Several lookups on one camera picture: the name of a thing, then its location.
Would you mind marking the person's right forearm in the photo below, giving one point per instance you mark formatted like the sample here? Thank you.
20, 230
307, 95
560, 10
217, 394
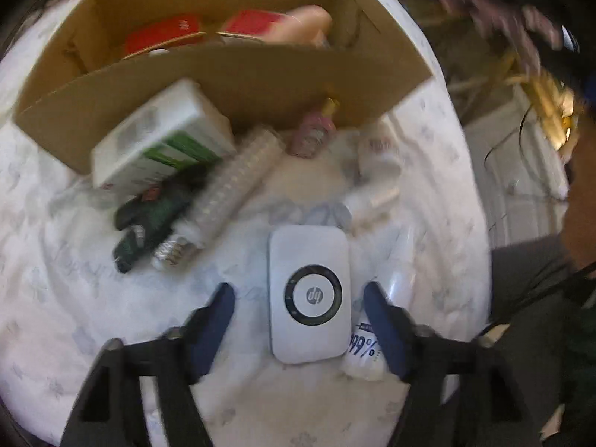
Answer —
581, 195

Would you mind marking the wooden wall shelf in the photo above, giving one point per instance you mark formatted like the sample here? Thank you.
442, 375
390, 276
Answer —
545, 88

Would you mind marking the white cabinet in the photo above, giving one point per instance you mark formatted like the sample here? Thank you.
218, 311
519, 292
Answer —
517, 181

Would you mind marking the corn shaped light bulb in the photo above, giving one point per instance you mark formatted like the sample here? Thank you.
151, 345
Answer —
228, 186

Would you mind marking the white spray bottle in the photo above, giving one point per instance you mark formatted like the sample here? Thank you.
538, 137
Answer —
400, 270

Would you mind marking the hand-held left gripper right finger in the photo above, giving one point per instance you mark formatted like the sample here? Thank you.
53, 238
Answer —
382, 330

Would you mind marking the pink perfume bottle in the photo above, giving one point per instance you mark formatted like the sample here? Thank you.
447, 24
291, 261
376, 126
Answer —
314, 130

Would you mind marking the small white bottle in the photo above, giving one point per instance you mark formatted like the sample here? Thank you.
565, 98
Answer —
370, 205

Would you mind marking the white green carton box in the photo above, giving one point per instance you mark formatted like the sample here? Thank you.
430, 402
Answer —
158, 139

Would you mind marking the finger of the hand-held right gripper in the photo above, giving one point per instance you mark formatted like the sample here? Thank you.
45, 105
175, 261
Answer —
570, 39

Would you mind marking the brown cardboard box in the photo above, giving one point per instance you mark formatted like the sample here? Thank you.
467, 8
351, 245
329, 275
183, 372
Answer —
260, 84

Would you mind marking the peach plastic case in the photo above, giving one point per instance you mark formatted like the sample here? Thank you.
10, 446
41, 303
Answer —
302, 25

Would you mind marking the red carton box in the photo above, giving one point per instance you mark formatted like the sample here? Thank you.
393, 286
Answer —
254, 23
163, 35

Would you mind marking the white portable device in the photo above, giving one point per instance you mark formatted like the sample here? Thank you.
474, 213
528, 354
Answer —
309, 293

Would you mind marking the person's leg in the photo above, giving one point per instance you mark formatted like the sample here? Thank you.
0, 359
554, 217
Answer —
526, 316

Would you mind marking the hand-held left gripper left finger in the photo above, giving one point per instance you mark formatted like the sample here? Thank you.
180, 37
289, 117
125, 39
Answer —
214, 330

